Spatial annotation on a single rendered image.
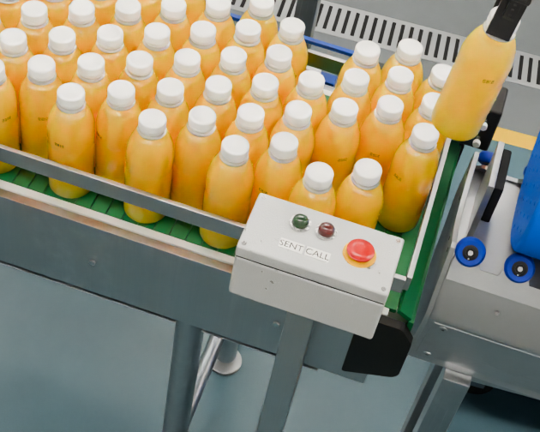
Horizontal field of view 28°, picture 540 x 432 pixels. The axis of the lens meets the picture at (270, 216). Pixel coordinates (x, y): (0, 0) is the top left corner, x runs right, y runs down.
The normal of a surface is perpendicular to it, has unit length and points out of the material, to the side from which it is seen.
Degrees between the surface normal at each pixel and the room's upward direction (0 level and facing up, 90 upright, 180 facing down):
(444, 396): 90
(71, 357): 0
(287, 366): 90
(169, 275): 90
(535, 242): 103
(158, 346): 0
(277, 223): 0
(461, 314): 70
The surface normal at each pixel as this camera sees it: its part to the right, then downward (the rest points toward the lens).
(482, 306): -0.23, 0.44
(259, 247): 0.14, -0.65
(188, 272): -0.29, 0.70
